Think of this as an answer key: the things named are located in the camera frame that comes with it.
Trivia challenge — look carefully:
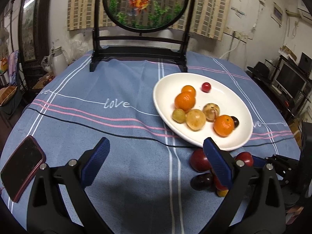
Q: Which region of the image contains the striped pepino melon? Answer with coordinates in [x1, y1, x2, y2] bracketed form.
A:
[203, 103, 220, 122]

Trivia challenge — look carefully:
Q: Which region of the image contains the beige checked curtain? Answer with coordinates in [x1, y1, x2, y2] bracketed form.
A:
[67, 0, 230, 41]

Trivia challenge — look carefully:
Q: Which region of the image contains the dark purple plum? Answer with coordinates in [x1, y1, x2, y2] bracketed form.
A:
[190, 173, 213, 191]

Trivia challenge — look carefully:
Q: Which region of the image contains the large dark red plum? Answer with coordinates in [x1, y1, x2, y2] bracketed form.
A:
[189, 148, 212, 173]

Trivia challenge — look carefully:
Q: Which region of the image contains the small green-yellow fruit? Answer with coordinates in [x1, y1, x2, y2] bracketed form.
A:
[172, 108, 186, 124]

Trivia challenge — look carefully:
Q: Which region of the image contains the small orange tangerine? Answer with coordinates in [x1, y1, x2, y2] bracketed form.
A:
[181, 85, 196, 97]

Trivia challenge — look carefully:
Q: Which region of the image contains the blue striped tablecloth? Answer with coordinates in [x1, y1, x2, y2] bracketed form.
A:
[0, 50, 301, 234]

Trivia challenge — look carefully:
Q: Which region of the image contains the smartphone in maroon case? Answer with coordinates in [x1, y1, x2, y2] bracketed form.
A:
[1, 135, 46, 203]

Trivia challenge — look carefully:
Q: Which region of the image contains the computer monitor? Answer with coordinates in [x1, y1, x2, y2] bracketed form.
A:
[275, 63, 306, 98]

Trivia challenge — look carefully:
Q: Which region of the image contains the small yellow-green fruit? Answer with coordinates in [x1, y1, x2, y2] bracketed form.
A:
[217, 190, 229, 198]

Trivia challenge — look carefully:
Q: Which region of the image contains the white kettle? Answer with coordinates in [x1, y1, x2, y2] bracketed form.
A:
[48, 47, 68, 76]

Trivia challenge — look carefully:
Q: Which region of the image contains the large orange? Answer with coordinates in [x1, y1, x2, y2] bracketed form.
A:
[213, 115, 235, 137]

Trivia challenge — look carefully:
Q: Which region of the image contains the white oval plate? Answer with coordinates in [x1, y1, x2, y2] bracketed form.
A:
[153, 72, 253, 151]

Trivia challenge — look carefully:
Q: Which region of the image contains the small dark plum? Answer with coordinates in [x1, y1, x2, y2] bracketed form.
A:
[231, 116, 239, 128]

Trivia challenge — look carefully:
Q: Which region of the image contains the round goldfish screen on stand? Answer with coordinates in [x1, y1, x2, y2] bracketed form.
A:
[89, 0, 195, 72]

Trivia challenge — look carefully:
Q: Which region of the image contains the yellow round pear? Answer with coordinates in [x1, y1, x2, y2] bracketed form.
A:
[186, 109, 206, 131]

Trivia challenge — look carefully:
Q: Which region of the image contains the small red cherry tomato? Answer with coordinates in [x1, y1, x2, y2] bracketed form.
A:
[201, 82, 211, 93]

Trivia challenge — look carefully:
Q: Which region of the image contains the framed picture on wall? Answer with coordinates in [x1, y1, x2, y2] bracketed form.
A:
[19, 0, 36, 62]

